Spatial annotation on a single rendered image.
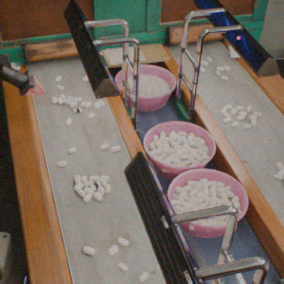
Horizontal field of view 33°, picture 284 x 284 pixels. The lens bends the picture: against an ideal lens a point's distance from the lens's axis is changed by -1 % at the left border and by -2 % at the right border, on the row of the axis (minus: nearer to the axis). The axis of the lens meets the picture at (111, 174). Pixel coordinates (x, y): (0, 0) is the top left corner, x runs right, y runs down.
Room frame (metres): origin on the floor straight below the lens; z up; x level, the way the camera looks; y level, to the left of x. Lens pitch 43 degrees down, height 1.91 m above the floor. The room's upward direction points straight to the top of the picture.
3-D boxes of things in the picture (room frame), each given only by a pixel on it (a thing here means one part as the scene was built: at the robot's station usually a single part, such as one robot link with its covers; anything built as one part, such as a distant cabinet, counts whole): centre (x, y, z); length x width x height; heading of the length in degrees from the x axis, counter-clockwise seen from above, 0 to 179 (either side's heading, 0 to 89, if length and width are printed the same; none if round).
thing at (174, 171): (1.39, -0.25, 0.72); 0.27 x 0.27 x 0.10
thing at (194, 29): (2.16, -0.41, 0.83); 0.30 x 0.06 x 0.07; 104
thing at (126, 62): (1.60, 0.01, 0.90); 0.20 x 0.19 x 0.45; 14
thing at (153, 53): (2.02, -0.09, 0.77); 0.33 x 0.15 x 0.01; 104
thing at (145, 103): (1.81, -0.15, 0.72); 0.27 x 0.27 x 0.10
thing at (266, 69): (1.71, -0.46, 1.08); 0.62 x 0.08 x 0.07; 14
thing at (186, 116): (1.69, -0.38, 0.90); 0.20 x 0.19 x 0.45; 14
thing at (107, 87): (1.58, 0.09, 1.08); 0.62 x 0.08 x 0.07; 14
